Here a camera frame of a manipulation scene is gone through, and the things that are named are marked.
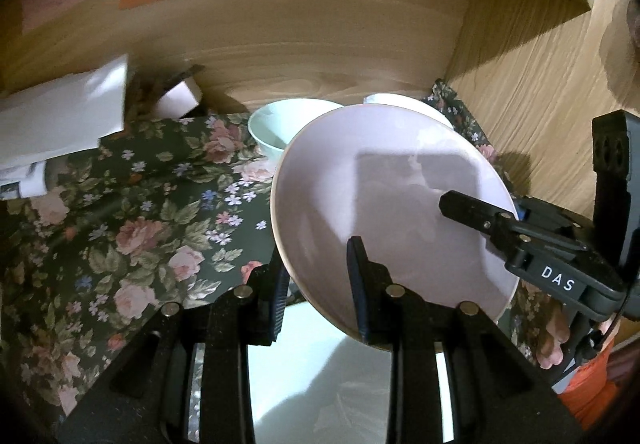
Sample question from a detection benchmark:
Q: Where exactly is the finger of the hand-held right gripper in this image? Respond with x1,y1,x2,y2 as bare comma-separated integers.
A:
439,189,532,252
512,195,593,251

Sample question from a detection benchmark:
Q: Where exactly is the dark floral cloth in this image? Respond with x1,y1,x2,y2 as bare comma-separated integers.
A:
0,79,571,425

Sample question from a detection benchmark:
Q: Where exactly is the teal bowl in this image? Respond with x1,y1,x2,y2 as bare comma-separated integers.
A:
247,98,346,160

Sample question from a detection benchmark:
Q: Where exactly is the stack of white papers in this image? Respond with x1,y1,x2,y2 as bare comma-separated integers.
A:
0,53,128,197

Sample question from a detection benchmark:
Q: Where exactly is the orange cloth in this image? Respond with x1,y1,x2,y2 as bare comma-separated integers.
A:
555,339,621,425

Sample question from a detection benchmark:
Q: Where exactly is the small white box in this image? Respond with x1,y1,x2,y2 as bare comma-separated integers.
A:
157,67,201,117

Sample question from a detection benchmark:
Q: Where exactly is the pink plate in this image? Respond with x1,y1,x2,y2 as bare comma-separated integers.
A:
270,103,521,352

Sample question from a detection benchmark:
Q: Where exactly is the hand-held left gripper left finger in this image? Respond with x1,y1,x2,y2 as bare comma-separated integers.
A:
55,264,292,444

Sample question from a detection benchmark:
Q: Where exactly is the teal plate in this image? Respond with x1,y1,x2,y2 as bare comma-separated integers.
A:
187,301,456,444

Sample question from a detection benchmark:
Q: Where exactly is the white bowl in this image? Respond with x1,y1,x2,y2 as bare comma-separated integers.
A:
362,93,453,127

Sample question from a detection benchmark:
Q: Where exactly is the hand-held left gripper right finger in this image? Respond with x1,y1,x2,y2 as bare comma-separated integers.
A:
346,237,586,444

